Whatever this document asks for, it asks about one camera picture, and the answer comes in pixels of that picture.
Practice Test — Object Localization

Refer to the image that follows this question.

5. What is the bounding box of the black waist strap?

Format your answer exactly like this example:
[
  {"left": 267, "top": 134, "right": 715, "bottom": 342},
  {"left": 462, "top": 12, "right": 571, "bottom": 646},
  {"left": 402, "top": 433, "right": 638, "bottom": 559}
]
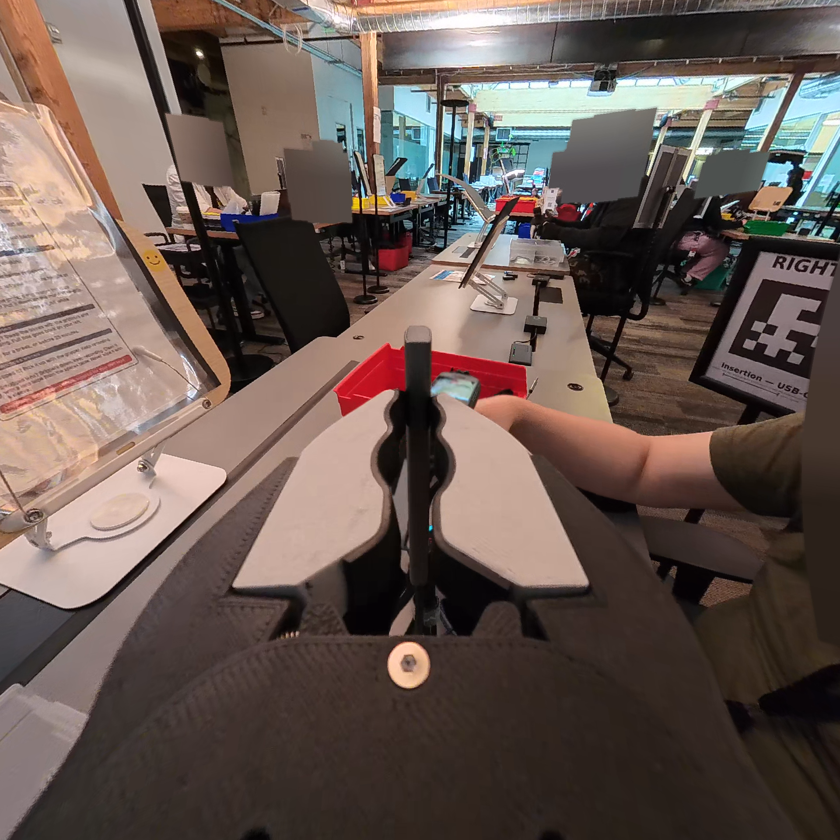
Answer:
[{"left": 725, "top": 663, "right": 840, "bottom": 732}]

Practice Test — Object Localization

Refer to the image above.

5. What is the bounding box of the instruction sheet in sleeve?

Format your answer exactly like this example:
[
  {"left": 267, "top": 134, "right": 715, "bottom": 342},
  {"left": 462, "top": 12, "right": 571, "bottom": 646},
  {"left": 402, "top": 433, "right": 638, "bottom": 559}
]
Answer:
[{"left": 0, "top": 101, "right": 221, "bottom": 519}]

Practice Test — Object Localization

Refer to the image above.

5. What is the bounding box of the clear plastic tray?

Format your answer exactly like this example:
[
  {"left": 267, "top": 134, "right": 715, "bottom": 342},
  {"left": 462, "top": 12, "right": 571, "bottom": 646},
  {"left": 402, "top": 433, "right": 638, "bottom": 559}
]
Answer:
[{"left": 511, "top": 238, "right": 565, "bottom": 266}]

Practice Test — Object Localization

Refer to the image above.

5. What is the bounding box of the black framed marker sign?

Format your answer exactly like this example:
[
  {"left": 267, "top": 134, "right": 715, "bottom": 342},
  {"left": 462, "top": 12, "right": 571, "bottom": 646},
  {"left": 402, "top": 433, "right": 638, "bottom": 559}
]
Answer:
[{"left": 689, "top": 236, "right": 840, "bottom": 424}]

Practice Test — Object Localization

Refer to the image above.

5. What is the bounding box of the wood-backed screen white stand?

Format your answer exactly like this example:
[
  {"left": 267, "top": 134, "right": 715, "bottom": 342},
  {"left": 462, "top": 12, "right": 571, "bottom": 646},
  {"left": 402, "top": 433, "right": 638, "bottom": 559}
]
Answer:
[{"left": 0, "top": 98, "right": 232, "bottom": 611}]

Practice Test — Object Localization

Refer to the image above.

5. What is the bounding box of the grey usb hub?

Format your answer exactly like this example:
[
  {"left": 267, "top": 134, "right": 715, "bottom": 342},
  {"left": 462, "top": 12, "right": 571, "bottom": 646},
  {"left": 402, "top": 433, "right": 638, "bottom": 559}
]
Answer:
[{"left": 387, "top": 325, "right": 457, "bottom": 637}]

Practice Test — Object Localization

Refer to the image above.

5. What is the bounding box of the clear plastic bin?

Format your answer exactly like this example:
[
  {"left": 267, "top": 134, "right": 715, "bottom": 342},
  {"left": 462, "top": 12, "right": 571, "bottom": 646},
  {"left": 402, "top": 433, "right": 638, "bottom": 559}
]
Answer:
[{"left": 0, "top": 682, "right": 89, "bottom": 840}]

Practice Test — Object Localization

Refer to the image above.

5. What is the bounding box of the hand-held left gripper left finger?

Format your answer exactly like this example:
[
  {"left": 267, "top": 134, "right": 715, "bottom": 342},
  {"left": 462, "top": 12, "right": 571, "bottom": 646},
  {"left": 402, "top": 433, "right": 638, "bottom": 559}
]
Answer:
[{"left": 231, "top": 389, "right": 404, "bottom": 593}]

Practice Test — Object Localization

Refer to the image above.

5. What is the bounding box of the wooden post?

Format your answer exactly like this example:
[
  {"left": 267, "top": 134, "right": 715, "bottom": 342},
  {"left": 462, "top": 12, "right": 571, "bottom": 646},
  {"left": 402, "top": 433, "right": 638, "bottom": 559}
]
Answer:
[{"left": 0, "top": 0, "right": 124, "bottom": 221}]

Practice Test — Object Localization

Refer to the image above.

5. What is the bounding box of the tablet on metal stand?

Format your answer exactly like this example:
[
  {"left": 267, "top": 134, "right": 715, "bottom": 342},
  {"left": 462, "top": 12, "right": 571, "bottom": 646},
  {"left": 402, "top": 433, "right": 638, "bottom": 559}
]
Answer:
[{"left": 458, "top": 196, "right": 521, "bottom": 317}]

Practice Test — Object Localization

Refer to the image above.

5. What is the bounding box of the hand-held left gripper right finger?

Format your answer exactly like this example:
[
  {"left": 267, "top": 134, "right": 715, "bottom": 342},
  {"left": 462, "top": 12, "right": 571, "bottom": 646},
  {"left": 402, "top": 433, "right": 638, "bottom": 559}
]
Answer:
[{"left": 430, "top": 392, "right": 592, "bottom": 592}]

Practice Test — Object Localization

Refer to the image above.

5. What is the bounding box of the black office chair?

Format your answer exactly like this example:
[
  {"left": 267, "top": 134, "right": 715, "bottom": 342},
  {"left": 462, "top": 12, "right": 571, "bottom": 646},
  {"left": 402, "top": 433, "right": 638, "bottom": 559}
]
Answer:
[
  {"left": 235, "top": 217, "right": 352, "bottom": 355},
  {"left": 577, "top": 187, "right": 697, "bottom": 404},
  {"left": 640, "top": 515, "right": 765, "bottom": 605}
]

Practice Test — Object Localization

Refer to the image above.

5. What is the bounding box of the red plastic bin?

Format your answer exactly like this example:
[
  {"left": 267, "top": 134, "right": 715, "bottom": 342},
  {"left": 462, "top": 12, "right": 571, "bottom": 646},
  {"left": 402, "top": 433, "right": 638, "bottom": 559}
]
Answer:
[
  {"left": 333, "top": 344, "right": 529, "bottom": 419},
  {"left": 377, "top": 231, "right": 414, "bottom": 273}
]

